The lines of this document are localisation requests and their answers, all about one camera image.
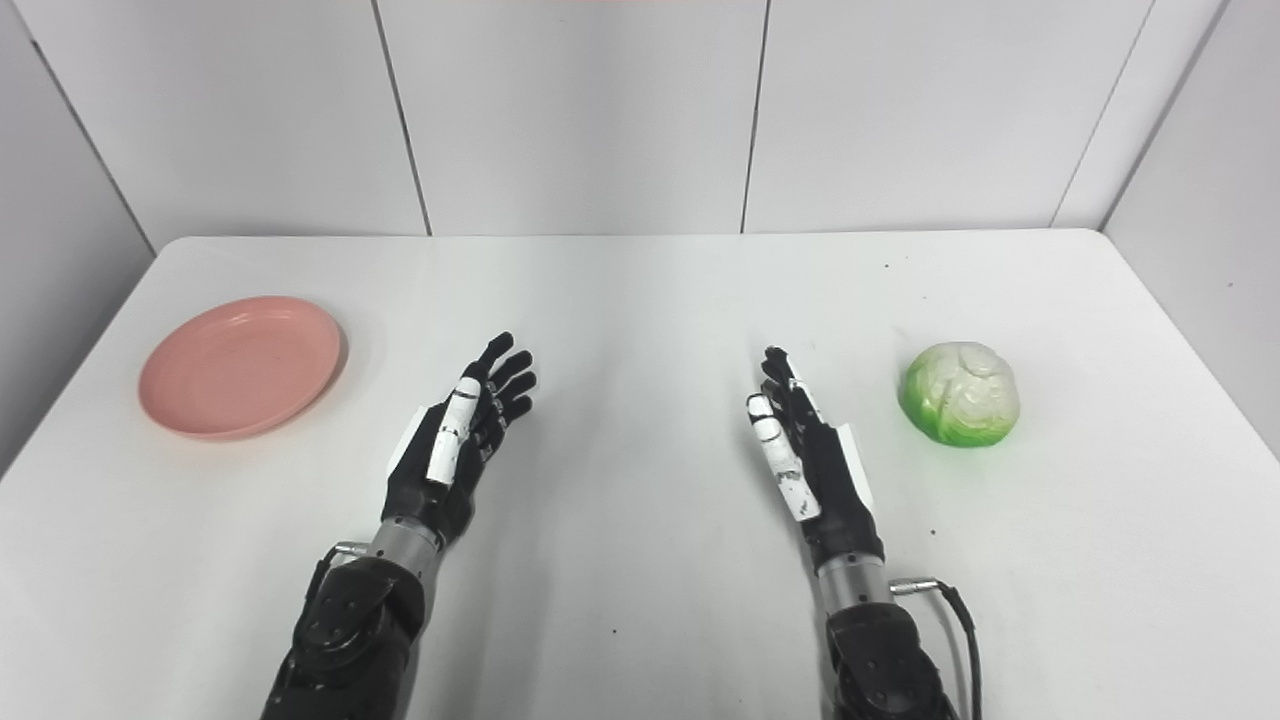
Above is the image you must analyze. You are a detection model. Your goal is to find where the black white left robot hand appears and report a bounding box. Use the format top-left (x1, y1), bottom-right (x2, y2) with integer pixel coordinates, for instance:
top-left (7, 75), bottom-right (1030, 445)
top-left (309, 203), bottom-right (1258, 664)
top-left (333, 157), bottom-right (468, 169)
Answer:
top-left (382, 332), bottom-right (538, 549)

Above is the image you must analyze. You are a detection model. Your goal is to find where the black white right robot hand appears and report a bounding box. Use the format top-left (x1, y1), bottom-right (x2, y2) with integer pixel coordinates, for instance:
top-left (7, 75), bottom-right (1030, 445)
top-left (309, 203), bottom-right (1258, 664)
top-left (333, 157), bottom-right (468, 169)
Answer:
top-left (746, 346), bottom-right (886, 573)

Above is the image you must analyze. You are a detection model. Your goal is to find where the green white cabbage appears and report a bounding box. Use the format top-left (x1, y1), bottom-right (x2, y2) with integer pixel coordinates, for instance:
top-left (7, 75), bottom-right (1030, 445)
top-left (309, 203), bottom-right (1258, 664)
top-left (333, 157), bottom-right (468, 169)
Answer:
top-left (897, 341), bottom-right (1021, 448)

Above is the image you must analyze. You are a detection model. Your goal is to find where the pink plate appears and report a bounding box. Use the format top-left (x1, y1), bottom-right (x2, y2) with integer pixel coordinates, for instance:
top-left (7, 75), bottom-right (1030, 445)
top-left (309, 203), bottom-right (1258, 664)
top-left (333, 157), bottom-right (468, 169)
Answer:
top-left (138, 295), bottom-right (346, 442)

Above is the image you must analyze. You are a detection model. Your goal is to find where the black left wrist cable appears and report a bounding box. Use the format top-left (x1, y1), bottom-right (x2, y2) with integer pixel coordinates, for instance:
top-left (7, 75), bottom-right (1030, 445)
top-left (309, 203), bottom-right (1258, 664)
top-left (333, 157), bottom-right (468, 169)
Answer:
top-left (313, 541), bottom-right (373, 603)

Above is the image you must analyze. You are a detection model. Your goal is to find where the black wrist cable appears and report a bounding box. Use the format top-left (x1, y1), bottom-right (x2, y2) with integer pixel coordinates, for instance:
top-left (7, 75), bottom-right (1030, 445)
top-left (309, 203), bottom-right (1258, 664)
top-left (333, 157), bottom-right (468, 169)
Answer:
top-left (890, 577), bottom-right (984, 720)
top-left (313, 541), bottom-right (373, 603)

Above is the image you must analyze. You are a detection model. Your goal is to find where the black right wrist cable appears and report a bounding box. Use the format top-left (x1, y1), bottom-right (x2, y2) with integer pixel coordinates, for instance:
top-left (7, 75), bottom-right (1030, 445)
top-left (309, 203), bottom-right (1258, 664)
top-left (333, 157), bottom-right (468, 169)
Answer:
top-left (890, 577), bottom-right (984, 720)

